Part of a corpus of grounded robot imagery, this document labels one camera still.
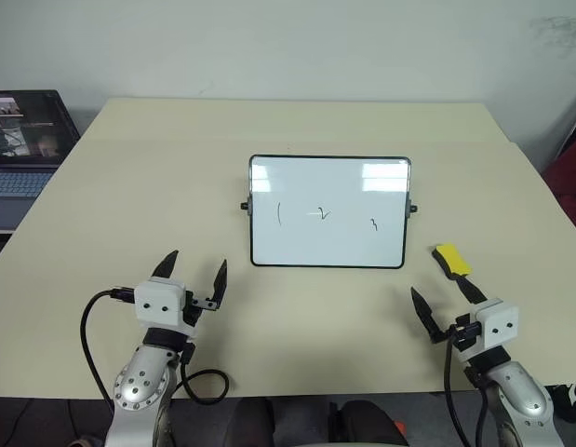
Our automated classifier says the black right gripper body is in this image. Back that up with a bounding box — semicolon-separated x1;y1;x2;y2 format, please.
447;314;484;354

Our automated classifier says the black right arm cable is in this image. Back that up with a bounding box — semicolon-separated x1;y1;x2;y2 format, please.
442;324;485;447

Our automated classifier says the dark rounded shape orange spot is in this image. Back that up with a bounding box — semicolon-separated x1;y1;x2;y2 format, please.
328;399;410;447

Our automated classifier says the yellow and black eraser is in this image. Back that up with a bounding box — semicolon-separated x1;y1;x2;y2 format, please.
430;242;474;282

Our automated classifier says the small black-framed whiteboard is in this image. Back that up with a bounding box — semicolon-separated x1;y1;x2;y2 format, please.
239;154;419;270

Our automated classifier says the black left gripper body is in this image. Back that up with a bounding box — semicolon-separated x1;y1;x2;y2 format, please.
182;290;222;328

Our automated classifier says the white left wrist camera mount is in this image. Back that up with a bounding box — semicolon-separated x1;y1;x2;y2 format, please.
133;276;198;339

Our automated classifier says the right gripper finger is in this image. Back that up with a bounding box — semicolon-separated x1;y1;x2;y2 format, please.
409;286;450;345
455;275;489;307

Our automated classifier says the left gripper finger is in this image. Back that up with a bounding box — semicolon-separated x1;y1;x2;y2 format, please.
152;250;181;282
207;258;230;305

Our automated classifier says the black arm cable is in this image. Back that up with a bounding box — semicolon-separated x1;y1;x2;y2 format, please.
79;288;231;413
442;324;485;447

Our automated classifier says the open grey laptop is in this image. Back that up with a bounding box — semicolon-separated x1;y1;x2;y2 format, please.
0;89;82;235

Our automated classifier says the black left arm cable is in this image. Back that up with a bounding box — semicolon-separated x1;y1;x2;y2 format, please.
79;288;231;413

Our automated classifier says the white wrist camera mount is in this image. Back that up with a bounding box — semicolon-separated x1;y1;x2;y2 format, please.
472;297;521;351
133;276;198;339

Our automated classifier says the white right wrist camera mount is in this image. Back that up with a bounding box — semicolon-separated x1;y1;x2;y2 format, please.
472;297;521;351

